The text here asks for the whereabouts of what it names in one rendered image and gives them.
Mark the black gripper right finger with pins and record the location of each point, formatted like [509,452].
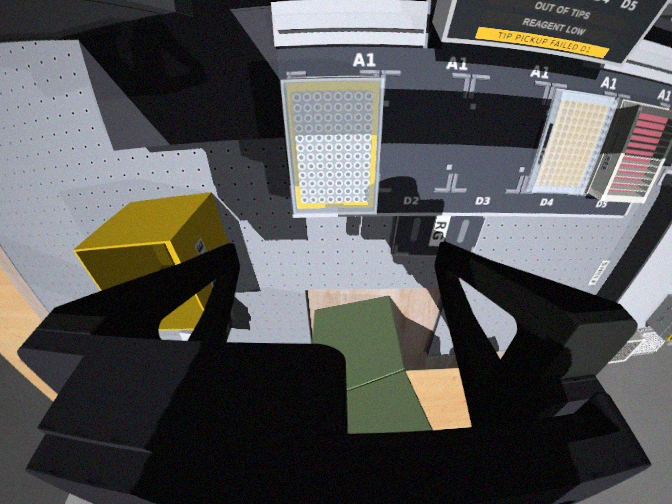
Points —
[563,333]

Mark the yellow open-top bin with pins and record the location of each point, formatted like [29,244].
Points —
[144,236]

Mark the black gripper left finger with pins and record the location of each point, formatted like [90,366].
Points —
[136,308]

